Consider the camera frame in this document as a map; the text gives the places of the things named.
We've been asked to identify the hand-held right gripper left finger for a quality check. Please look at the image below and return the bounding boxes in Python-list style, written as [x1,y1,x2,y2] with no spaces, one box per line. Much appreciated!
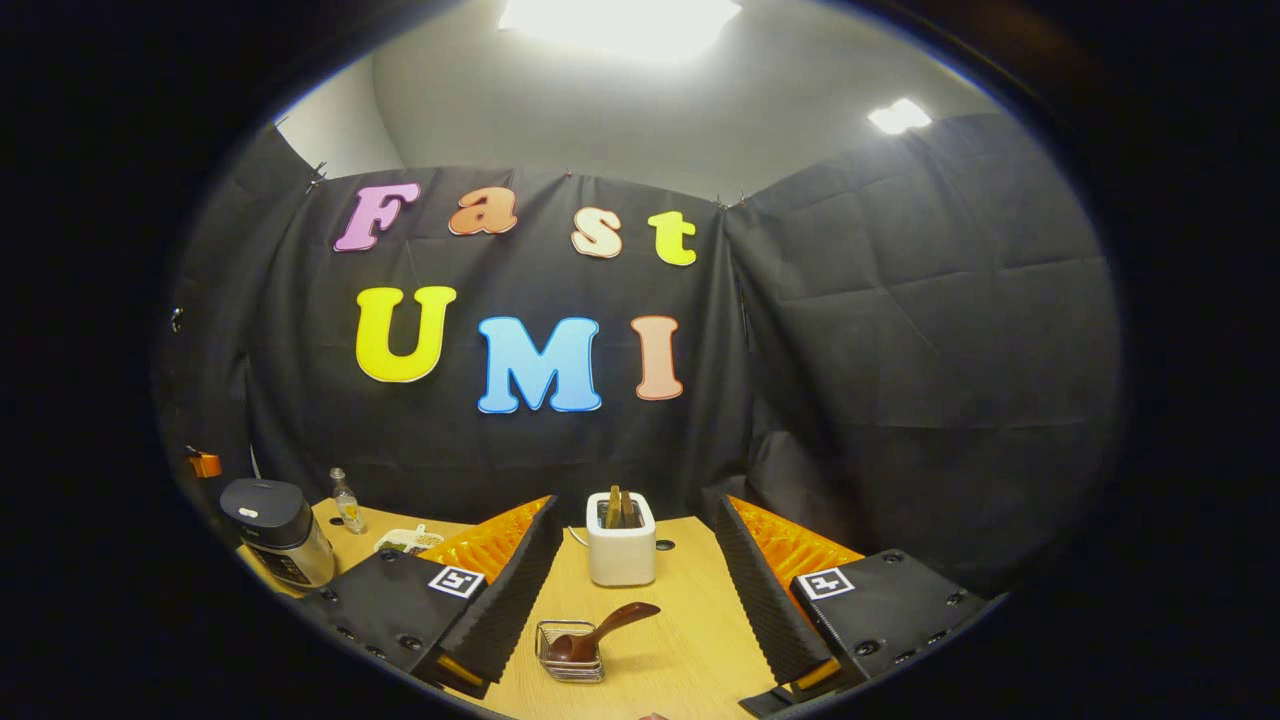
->
[300,494,564,701]

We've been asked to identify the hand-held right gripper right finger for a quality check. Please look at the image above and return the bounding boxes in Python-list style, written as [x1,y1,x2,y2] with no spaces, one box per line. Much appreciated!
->
[714,494,1001,719]

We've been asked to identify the metal wire chopstick holder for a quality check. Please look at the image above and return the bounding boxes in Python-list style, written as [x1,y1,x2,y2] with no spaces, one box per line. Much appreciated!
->
[535,620,607,684]

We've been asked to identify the brown wooden spoon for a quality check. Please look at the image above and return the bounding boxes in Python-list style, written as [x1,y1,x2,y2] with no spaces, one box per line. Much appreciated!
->
[548,601,662,665]

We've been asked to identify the dark grey rice cooker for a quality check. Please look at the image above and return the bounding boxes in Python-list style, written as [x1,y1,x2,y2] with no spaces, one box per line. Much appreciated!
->
[220,478,337,591]

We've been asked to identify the white divided rice dish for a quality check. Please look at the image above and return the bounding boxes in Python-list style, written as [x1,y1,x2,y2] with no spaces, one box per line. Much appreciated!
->
[375,524,446,556]

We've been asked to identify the white ceramic utensil holder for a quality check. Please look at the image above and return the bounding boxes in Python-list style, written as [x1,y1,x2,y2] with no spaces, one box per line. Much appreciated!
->
[586,492,657,588]

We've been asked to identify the small clear glass bottle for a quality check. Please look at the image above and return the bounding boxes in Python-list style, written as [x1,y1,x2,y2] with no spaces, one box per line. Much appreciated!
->
[330,467,367,536]

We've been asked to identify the small ceiling light panel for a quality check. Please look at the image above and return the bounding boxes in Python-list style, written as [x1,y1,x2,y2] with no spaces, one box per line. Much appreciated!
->
[868,97,933,136]

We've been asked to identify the large ceiling light panel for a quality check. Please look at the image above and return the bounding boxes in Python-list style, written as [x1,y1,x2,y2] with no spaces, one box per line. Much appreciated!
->
[498,0,743,61]

